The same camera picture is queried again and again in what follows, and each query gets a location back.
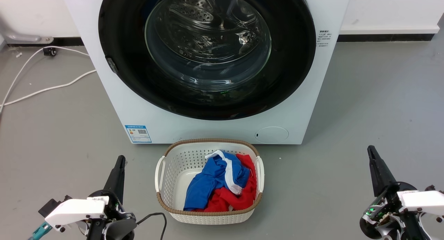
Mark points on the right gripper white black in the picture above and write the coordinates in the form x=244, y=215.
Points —
x=419, y=202

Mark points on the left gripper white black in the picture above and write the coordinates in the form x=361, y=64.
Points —
x=76, y=210

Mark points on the black round washer door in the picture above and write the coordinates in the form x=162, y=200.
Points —
x=291, y=70

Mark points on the white front-load washing machine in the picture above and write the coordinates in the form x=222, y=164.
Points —
x=208, y=130

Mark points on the blue energy label sticker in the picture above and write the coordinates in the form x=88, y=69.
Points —
x=138, y=134

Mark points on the white perforated laundry basket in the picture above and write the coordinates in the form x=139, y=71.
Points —
x=180, y=163

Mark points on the blue garment with white trim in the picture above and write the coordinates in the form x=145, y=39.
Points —
x=204, y=188

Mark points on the round white filter cover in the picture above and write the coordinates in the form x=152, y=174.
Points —
x=272, y=134

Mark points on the red garment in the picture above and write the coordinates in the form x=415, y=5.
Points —
x=239, y=198

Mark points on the small black caster wheel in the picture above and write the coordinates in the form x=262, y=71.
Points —
x=50, y=52

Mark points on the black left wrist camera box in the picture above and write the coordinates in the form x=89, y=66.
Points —
x=50, y=206

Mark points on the grey metal floor bracket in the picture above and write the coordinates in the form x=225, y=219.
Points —
x=24, y=38

